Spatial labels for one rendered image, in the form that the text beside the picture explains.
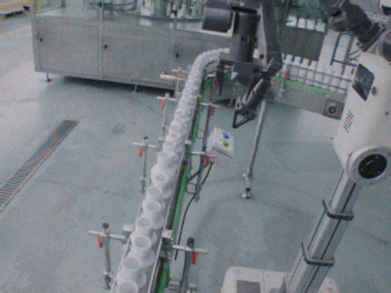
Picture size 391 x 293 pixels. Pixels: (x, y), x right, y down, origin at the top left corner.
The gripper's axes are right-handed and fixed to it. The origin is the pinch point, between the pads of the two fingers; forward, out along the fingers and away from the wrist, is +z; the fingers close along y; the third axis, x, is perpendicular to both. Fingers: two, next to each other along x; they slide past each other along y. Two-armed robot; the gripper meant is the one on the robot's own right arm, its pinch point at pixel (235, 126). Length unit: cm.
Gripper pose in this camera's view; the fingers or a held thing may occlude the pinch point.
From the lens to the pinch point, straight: 117.6
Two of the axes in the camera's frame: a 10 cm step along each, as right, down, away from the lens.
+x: 8.9, 4.4, 1.6
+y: -0.9, 5.0, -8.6
